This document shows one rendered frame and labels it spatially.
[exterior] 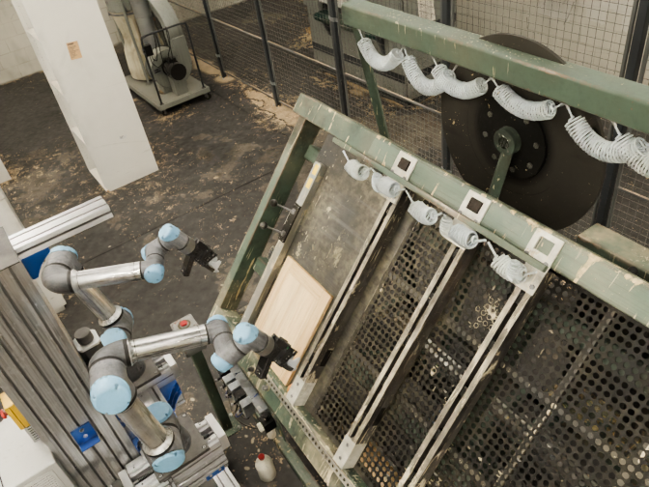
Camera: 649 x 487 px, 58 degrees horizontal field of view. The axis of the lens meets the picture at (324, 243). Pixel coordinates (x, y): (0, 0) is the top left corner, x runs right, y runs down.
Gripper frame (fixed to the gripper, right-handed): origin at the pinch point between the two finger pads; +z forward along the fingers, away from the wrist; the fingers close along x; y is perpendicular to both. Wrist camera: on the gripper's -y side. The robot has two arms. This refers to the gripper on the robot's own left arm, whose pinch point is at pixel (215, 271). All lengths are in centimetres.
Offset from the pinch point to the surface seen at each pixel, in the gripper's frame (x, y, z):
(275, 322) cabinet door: -16.4, -1.2, 35.6
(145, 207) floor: 298, -36, 136
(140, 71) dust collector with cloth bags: 557, 70, 156
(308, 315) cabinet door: -34.1, 12.9, 29.5
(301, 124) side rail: 24, 79, 0
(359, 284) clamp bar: -55, 38, 15
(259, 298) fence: -0.2, 1.3, 32.7
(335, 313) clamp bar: -51, 22, 21
